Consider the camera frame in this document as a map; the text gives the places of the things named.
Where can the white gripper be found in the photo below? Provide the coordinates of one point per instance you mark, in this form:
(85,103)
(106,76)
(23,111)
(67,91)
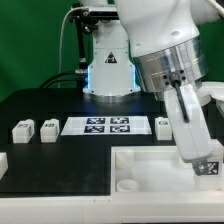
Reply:
(192,139)

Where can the white square tabletop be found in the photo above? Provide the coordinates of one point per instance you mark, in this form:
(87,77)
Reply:
(150,169)

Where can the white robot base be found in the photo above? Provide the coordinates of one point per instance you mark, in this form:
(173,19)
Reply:
(111,74)

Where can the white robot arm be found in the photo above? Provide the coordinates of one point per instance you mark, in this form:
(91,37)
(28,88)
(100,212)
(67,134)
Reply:
(165,47)

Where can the white block left edge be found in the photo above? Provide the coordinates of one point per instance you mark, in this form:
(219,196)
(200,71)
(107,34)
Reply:
(3,164)

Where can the white obstacle fixture wall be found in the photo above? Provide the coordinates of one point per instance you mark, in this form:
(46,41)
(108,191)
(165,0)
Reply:
(204,207)

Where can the white AprilTag base plate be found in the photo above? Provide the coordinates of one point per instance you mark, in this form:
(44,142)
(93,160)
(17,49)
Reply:
(115,125)

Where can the black camera stand pole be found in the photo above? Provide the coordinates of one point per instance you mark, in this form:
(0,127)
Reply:
(82,56)

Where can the black camera on stand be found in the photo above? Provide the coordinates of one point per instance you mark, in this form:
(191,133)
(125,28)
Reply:
(90,16)

